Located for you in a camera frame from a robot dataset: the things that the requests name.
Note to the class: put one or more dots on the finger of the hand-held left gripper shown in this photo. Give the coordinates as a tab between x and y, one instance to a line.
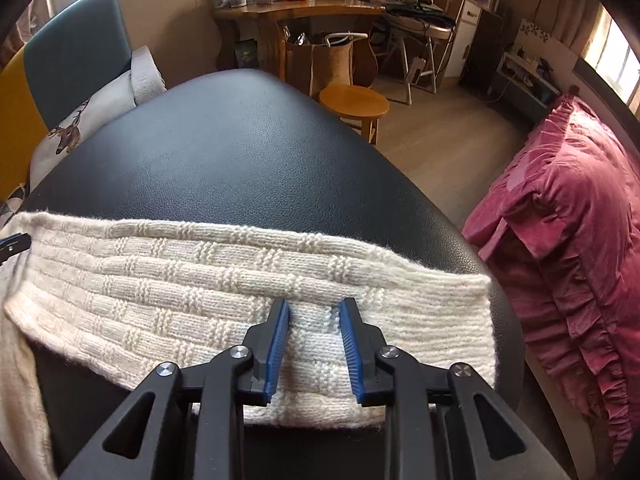
12	244

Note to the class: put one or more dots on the triangle pattern pillow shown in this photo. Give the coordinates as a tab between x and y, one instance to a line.
12	202

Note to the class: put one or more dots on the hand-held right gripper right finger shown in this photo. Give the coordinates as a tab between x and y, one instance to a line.
349	347

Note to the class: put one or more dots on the metal folding chair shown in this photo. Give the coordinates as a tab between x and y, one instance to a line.
425	31

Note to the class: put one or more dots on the round wooden stool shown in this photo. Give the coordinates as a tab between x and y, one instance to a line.
352	101

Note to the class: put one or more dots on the yellow and blue sofa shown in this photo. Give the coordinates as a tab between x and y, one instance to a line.
75	45

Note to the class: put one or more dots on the brown paper bag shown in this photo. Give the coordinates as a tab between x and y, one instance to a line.
299	67
331	70

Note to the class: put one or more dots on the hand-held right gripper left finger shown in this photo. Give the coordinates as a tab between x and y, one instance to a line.
278	347

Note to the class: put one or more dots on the white deer print pillow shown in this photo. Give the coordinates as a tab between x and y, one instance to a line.
100	105

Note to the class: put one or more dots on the white cabinet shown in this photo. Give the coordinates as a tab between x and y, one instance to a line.
462	35

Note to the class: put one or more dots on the wooden desk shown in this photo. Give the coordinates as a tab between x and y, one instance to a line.
300	10

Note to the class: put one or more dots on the flower print board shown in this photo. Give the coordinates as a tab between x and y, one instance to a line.
534	31

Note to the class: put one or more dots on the cream knit sweater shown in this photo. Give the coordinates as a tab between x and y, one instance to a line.
200	270

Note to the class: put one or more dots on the side window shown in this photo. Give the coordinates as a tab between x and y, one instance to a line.
612	52

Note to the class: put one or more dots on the low white shelf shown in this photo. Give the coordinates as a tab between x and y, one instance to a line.
525	80

